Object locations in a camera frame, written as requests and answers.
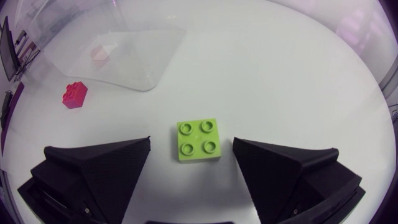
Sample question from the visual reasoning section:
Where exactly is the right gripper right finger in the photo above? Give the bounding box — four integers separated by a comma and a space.
232, 137, 363, 224

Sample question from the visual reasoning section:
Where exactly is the clear plastic container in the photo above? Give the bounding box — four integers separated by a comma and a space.
30, 0, 188, 92

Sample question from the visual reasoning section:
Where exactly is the green toy brick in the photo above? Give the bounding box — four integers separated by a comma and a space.
176, 118, 223, 164

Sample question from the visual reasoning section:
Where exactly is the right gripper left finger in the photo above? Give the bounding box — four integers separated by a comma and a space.
30, 136, 152, 224

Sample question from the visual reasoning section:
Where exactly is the red toy brick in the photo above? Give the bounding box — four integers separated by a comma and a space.
62, 81, 88, 110

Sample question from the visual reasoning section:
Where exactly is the dark screen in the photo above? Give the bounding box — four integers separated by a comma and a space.
0, 16, 20, 82

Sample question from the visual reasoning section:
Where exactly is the pink toy brick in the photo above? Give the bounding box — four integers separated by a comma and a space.
90, 45, 111, 70

